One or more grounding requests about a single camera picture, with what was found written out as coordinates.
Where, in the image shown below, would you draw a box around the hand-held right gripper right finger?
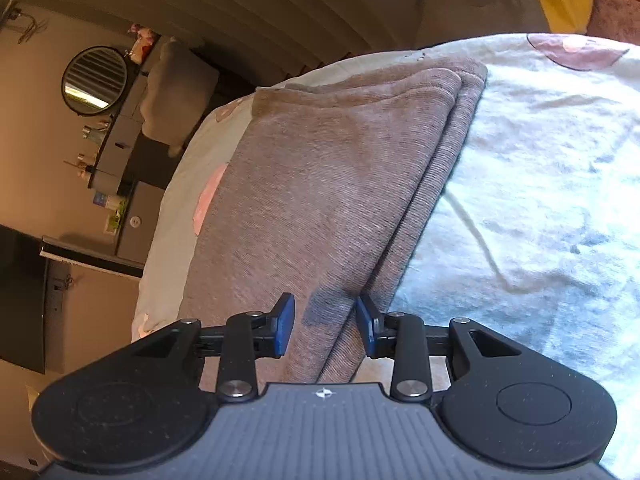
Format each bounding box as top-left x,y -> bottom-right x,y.
355,294 -> 524,404

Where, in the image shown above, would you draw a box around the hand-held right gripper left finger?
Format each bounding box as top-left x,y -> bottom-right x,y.
132,292 -> 296,404

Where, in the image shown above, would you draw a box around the grey pants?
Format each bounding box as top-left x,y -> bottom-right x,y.
188,52 -> 489,387

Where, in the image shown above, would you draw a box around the grey nightstand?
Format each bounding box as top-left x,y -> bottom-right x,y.
115,180 -> 169,264

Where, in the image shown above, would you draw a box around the white tower fan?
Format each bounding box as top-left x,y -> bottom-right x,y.
39,235 -> 146,281

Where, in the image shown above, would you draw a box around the mushroom print bed sheet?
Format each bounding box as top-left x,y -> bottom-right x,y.
131,32 -> 640,480

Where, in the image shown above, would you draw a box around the grey vanity desk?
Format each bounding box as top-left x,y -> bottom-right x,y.
87,37 -> 168,197

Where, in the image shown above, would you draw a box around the beige shell-back chair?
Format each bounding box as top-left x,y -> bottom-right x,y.
139,37 -> 221,159

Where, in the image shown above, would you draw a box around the round black-framed mirror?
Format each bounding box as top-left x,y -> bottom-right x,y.
61,45 -> 130,115

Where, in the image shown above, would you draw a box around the beige curtain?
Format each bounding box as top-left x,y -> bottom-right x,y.
0,0 -> 548,98

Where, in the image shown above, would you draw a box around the pink fluffy blanket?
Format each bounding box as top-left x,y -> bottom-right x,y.
587,0 -> 640,47

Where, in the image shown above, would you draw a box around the wall-mounted black television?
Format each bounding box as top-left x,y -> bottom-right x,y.
0,224 -> 49,375

